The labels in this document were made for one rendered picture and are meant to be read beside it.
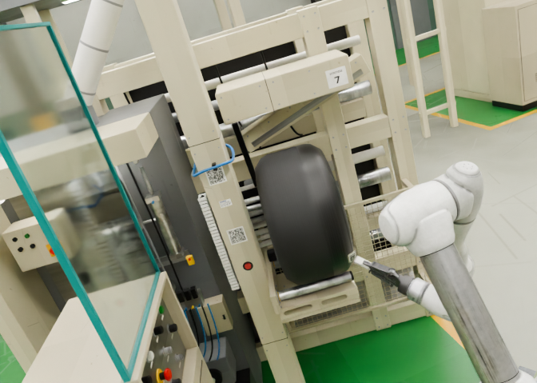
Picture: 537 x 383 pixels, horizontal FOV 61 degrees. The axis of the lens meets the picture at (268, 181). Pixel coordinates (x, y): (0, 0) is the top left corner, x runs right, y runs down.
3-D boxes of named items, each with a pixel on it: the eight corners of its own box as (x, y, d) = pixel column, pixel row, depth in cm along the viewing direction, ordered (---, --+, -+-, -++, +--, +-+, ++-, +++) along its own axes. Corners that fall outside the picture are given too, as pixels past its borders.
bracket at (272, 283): (276, 315, 198) (269, 297, 195) (269, 266, 235) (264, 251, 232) (283, 313, 198) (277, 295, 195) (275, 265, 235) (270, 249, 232)
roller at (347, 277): (277, 300, 199) (275, 290, 201) (279, 303, 203) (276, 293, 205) (354, 277, 198) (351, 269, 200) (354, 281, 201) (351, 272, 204)
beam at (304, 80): (224, 126, 204) (214, 94, 199) (225, 113, 228) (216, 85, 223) (355, 87, 202) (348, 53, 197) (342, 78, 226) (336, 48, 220)
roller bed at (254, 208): (243, 255, 244) (225, 206, 233) (242, 241, 258) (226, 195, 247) (278, 245, 243) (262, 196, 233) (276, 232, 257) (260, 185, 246)
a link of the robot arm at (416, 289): (419, 309, 173) (404, 301, 176) (429, 289, 176) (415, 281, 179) (420, 299, 166) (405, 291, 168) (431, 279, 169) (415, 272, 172)
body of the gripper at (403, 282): (407, 290, 169) (383, 278, 173) (406, 299, 176) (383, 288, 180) (415, 274, 172) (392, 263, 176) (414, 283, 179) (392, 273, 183)
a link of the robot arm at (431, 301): (417, 312, 172) (431, 287, 179) (458, 333, 164) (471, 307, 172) (422, 296, 164) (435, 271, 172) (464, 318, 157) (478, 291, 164)
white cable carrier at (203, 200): (232, 290, 207) (197, 199, 190) (232, 285, 212) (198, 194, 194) (241, 288, 207) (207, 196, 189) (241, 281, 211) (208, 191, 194)
